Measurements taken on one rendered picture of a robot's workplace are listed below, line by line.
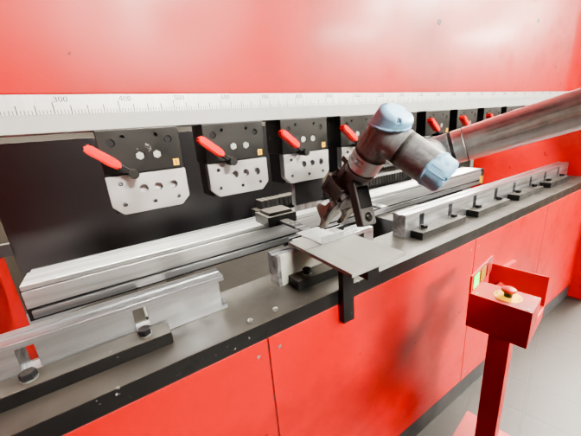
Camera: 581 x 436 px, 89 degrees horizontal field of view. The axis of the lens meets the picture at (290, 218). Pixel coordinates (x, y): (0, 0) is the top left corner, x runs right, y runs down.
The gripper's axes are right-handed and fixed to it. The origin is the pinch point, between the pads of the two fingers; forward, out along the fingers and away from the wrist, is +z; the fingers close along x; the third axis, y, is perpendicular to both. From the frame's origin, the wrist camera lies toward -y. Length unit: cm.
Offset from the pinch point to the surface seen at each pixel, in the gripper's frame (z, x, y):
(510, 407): 66, -84, -84
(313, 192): -0.3, -0.5, 12.0
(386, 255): -6.8, -3.0, -15.6
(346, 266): -5.4, 8.1, -14.0
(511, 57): -34, -108, 36
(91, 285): 30, 61, 18
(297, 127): -16.8, 5.7, 21.7
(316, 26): -35, -2, 37
